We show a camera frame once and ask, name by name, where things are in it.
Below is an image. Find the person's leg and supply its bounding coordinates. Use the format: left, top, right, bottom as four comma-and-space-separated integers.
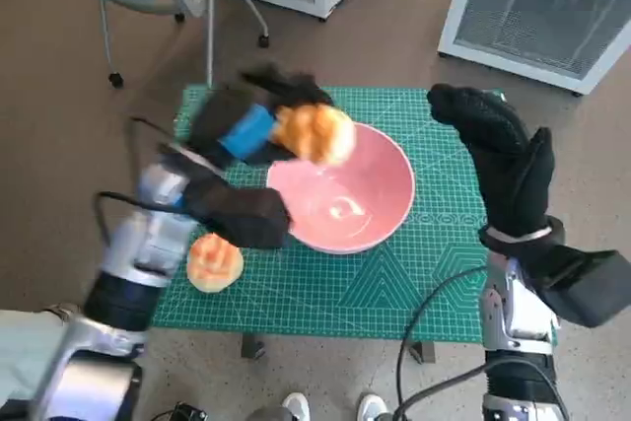
0, 302, 89, 393

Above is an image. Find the grey metal pole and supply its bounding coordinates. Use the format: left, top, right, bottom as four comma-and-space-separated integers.
204, 0, 215, 88

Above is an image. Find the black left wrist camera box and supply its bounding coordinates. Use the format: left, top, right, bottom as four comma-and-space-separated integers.
185, 177, 293, 250

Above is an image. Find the striped oblong toy bread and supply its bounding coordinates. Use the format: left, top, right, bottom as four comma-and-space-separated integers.
273, 103, 357, 167

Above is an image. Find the person's foot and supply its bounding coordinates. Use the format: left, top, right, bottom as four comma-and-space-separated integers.
282, 391, 312, 421
356, 392, 389, 421

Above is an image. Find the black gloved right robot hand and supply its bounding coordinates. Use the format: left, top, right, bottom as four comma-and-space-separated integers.
426, 84, 557, 239

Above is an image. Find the small black device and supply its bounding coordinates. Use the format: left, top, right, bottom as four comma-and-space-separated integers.
166, 401, 209, 421

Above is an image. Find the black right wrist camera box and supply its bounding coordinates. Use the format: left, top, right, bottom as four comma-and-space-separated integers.
534, 242, 631, 328

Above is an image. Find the black table bracket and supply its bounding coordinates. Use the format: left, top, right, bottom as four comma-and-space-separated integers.
410, 340, 437, 364
240, 333, 268, 360

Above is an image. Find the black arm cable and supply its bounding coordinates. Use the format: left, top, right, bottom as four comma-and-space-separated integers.
128, 116, 184, 152
396, 265, 490, 416
388, 359, 561, 421
94, 190, 164, 250

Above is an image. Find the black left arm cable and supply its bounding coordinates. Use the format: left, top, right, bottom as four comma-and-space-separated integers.
128, 116, 184, 152
94, 190, 164, 250

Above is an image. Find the pink bowl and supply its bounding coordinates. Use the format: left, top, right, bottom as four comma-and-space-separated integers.
265, 120, 417, 255

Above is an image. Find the round toy bread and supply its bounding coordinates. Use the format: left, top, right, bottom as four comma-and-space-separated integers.
185, 234, 245, 295

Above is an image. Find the green cutting mat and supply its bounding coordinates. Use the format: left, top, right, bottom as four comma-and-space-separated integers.
150, 85, 508, 344

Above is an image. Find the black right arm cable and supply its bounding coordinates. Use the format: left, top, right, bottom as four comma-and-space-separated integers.
396, 265, 490, 416
388, 359, 561, 421

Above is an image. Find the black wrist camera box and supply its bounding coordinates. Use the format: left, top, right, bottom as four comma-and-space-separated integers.
534, 242, 631, 328
185, 177, 293, 250

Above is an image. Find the large white mesh cabinet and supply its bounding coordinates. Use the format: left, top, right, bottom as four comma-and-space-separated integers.
437, 0, 631, 98

